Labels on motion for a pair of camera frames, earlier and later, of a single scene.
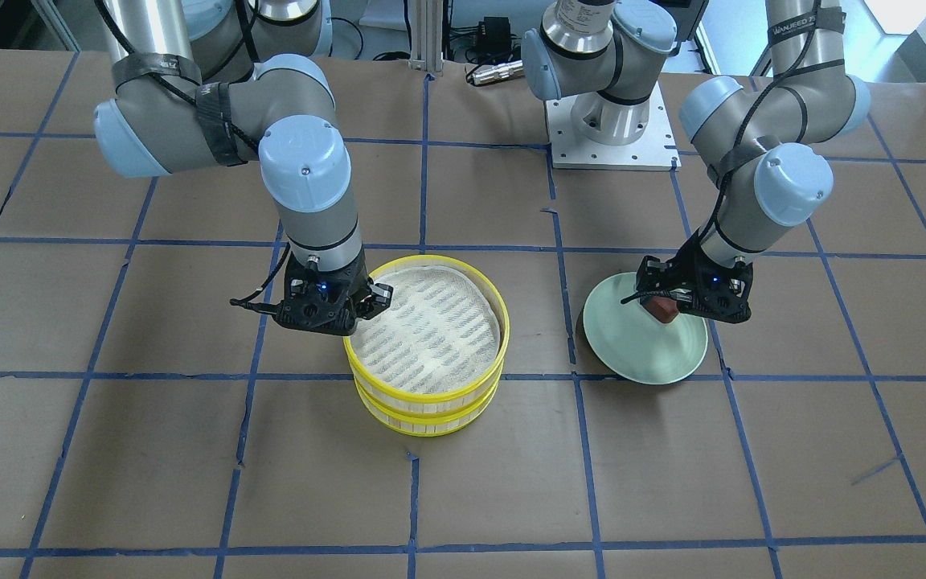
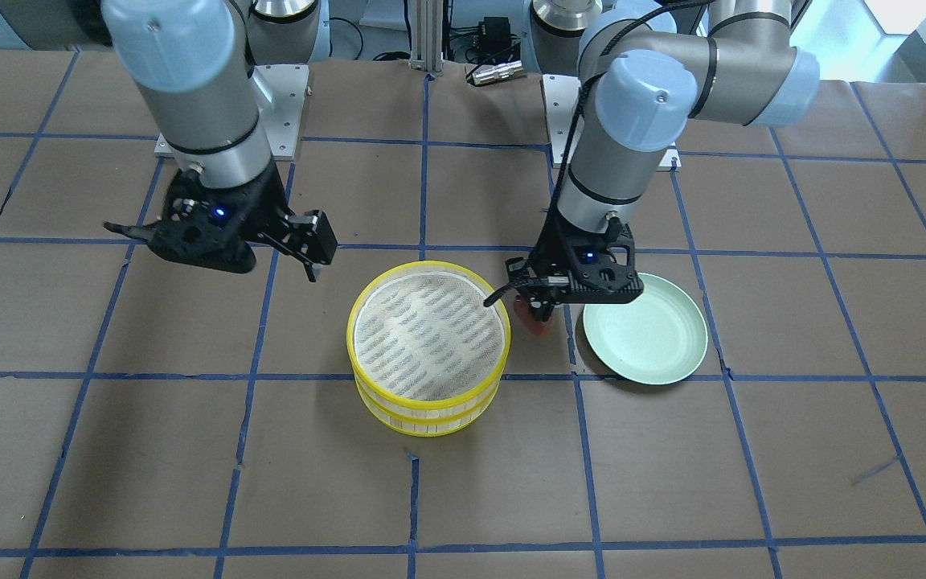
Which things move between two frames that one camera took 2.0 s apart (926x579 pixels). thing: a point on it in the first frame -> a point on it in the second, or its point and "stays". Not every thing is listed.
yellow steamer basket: (440, 342) stays
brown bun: (665, 309) -> (529, 319)
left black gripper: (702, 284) -> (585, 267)
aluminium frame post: (427, 35) stays
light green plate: (633, 343) stays
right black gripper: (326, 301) -> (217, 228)
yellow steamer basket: (429, 422) stays
